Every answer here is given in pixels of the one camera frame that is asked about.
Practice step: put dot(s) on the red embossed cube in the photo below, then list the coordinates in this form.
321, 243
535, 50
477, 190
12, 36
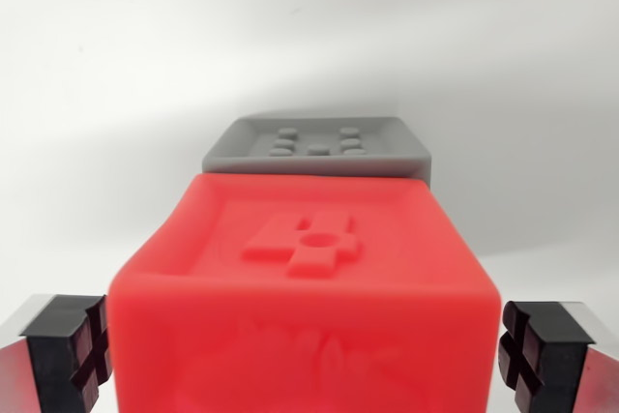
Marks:
309, 335

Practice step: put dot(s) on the black-padded silver gripper right finger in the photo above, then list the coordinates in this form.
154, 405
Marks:
556, 360

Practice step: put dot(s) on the grey embossed cube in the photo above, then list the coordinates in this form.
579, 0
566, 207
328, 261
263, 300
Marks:
242, 152

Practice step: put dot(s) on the black-padded silver gripper left finger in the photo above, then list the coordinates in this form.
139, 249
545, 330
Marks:
48, 360

